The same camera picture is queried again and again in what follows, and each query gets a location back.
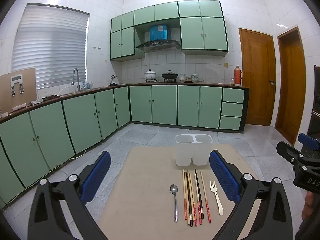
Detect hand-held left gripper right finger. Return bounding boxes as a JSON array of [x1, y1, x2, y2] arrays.
[[209, 150, 293, 240]]

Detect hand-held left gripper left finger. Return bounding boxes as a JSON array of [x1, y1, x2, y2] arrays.
[[27, 151, 112, 240]]

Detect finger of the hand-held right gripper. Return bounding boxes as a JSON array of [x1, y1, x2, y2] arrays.
[[298, 133, 320, 152], [276, 141, 313, 167]]

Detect cream plastic fork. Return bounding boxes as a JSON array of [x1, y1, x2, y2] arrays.
[[210, 181, 224, 216]]

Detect black chopstick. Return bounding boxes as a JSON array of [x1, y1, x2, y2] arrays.
[[195, 169, 204, 220], [185, 172, 193, 227]]

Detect row of chopsticks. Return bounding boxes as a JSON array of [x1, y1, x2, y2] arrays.
[[200, 171, 212, 223]]

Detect bamboo chopstick red end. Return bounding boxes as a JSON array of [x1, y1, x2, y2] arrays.
[[189, 173, 198, 225], [194, 171, 202, 225], [182, 169, 188, 220]]

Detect white twin-compartment utensil holder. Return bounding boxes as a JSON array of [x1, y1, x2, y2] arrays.
[[175, 134, 213, 167]]

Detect metal spoon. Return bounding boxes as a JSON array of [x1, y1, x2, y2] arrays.
[[170, 184, 179, 223]]

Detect person's right hand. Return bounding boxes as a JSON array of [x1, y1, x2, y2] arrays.
[[301, 191, 316, 221]]

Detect black appliance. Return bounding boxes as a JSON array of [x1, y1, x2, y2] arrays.
[[306, 65, 320, 140]]

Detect green drawer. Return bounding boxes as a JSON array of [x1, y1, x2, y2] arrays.
[[221, 102, 244, 117], [219, 116, 242, 130], [222, 87, 245, 104]]

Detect wooden door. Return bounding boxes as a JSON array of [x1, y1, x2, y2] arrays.
[[274, 26, 307, 146], [239, 28, 277, 126]]

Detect green base cabinet run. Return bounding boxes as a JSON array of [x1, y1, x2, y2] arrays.
[[0, 85, 131, 205], [129, 84, 250, 133]]

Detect dark brown kitchen countertop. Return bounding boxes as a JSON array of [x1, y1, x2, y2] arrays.
[[0, 82, 250, 124]]

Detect orange thermos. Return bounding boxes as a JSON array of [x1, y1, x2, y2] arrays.
[[234, 66, 243, 86]]

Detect metal kitchen faucet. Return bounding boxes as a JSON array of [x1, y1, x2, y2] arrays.
[[71, 68, 82, 92]]

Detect wooden board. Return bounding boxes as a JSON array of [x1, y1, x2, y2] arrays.
[[0, 67, 38, 114]]

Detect white cooking pot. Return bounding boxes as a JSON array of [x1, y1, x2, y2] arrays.
[[144, 69, 157, 82]]

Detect black wok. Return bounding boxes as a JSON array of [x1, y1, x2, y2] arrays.
[[161, 70, 179, 82]]

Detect gas stove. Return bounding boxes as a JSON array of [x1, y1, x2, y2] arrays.
[[144, 78, 178, 83]]

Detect white clip holder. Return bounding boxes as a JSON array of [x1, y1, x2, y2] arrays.
[[10, 74, 25, 97]]

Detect white window blind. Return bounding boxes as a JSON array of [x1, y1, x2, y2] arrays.
[[11, 4, 90, 90]]

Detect black range hood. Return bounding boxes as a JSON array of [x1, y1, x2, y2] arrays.
[[136, 40, 181, 53]]

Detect green wall cabinet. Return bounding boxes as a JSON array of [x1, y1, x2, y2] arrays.
[[110, 11, 145, 61], [178, 0, 229, 57], [134, 2, 180, 27]]

